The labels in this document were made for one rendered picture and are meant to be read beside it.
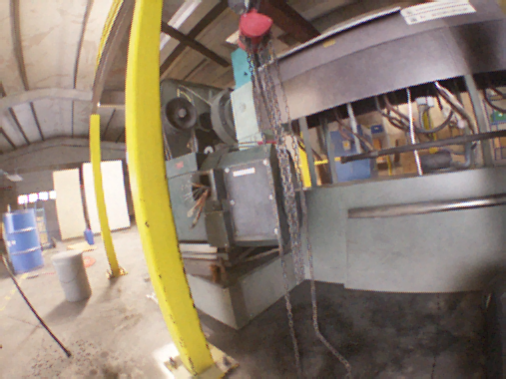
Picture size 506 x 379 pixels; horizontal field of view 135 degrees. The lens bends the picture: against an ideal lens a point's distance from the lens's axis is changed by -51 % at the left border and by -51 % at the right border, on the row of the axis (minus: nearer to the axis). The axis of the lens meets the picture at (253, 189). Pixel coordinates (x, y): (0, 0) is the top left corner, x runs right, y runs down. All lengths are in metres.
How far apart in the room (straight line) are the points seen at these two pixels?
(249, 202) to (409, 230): 0.78
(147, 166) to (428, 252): 1.22
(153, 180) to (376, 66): 1.15
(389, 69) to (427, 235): 0.84
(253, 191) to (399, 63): 0.98
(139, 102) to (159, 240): 0.43
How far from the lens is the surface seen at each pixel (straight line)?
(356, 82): 1.23
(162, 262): 0.67
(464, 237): 1.17
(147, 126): 0.69
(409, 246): 1.16
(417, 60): 1.24
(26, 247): 3.66
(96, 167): 2.36
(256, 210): 0.86
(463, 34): 1.36
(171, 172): 1.13
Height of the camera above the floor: 0.67
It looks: 1 degrees down
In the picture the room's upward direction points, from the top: 9 degrees counter-clockwise
